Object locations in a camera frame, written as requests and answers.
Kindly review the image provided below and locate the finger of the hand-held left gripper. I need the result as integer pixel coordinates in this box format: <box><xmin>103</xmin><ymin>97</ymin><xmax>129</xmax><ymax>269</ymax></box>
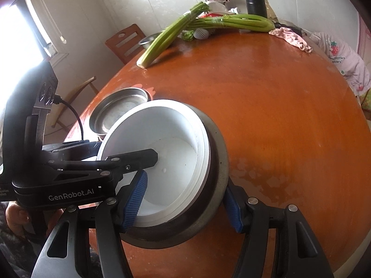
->
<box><xmin>43</xmin><ymin>140</ymin><xmax>102</xmax><ymax>161</ymax></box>
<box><xmin>49</xmin><ymin>148</ymin><xmax>158</xmax><ymax>176</ymax></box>

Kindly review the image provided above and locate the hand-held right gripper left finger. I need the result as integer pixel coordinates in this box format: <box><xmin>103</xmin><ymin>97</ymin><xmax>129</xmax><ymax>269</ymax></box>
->
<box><xmin>30</xmin><ymin>170</ymin><xmax>149</xmax><ymax>278</ymax></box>

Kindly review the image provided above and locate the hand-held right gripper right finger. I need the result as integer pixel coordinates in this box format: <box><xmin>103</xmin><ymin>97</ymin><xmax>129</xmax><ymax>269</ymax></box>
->
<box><xmin>223</xmin><ymin>179</ymin><xmax>334</xmax><ymax>278</ymax></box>

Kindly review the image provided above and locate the shallow steel plate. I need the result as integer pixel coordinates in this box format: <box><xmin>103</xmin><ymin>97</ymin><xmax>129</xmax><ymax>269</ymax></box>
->
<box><xmin>88</xmin><ymin>88</ymin><xmax>150</xmax><ymax>135</ymax></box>

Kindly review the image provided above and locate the large steel bowl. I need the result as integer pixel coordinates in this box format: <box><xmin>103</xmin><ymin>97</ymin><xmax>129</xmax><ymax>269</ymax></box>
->
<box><xmin>117</xmin><ymin>103</ymin><xmax>229</xmax><ymax>250</ymax></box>

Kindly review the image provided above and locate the person's left forearm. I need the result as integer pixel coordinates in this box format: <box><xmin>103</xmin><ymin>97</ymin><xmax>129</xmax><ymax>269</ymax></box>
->
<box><xmin>0</xmin><ymin>226</ymin><xmax>38</xmax><ymax>278</ymax></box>

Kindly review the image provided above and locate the person's left hand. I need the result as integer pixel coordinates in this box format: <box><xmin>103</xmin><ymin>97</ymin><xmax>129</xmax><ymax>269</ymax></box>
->
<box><xmin>5</xmin><ymin>202</ymin><xmax>64</xmax><ymax>238</ymax></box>

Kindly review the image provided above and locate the light wooden armchair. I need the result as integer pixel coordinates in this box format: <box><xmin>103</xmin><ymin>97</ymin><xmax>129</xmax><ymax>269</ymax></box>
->
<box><xmin>52</xmin><ymin>76</ymin><xmax>99</xmax><ymax>128</ymax></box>

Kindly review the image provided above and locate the brown wooden chair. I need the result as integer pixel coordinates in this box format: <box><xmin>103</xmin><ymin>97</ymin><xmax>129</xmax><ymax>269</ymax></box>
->
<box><xmin>105</xmin><ymin>24</ymin><xmax>147</xmax><ymax>65</ymax></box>

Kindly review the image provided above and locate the small steel basin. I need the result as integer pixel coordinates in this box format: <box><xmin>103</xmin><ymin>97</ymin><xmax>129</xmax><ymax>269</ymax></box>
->
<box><xmin>138</xmin><ymin>32</ymin><xmax>163</xmax><ymax>50</ymax></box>

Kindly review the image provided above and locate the pale green celery bunch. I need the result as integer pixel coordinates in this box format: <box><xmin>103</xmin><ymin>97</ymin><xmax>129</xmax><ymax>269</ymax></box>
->
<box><xmin>137</xmin><ymin>1</ymin><xmax>211</xmax><ymax>69</ymax></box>

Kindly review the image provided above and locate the window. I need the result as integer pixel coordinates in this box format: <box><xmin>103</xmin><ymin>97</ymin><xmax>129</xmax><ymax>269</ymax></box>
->
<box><xmin>0</xmin><ymin>0</ymin><xmax>70</xmax><ymax>73</ymax></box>

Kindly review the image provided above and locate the white foam net fruit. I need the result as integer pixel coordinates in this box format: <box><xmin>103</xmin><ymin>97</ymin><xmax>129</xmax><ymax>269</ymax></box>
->
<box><xmin>194</xmin><ymin>27</ymin><xmax>210</xmax><ymax>40</ymax></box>

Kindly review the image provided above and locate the dark green celery bunch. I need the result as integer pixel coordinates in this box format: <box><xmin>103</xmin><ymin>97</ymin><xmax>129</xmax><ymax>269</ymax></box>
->
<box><xmin>185</xmin><ymin>14</ymin><xmax>274</xmax><ymax>32</ymax></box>

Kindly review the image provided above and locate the white plastic bag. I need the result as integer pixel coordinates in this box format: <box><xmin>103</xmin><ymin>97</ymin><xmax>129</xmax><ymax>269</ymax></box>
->
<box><xmin>209</xmin><ymin>0</ymin><xmax>229</xmax><ymax>13</ymax></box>

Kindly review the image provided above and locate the pink frilled cloth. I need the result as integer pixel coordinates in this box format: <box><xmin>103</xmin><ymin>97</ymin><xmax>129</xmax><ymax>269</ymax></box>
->
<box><xmin>268</xmin><ymin>27</ymin><xmax>313</xmax><ymax>53</ymax></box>

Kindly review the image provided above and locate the pink printed garment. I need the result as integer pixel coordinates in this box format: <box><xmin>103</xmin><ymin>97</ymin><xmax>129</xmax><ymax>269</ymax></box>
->
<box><xmin>311</xmin><ymin>32</ymin><xmax>371</xmax><ymax>99</ymax></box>

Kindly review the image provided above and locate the small black object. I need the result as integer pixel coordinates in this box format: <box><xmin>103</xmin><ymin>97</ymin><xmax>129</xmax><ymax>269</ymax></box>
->
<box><xmin>274</xmin><ymin>20</ymin><xmax>303</xmax><ymax>34</ymax></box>

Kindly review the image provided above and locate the pink cartoon curtain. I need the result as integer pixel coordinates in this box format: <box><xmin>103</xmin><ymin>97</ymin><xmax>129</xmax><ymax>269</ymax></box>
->
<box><xmin>358</xmin><ymin>14</ymin><xmax>371</xmax><ymax>64</ymax></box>

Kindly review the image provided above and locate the black cable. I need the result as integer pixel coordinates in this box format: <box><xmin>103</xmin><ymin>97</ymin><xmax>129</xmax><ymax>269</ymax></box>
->
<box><xmin>54</xmin><ymin>94</ymin><xmax>90</xmax><ymax>144</ymax></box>

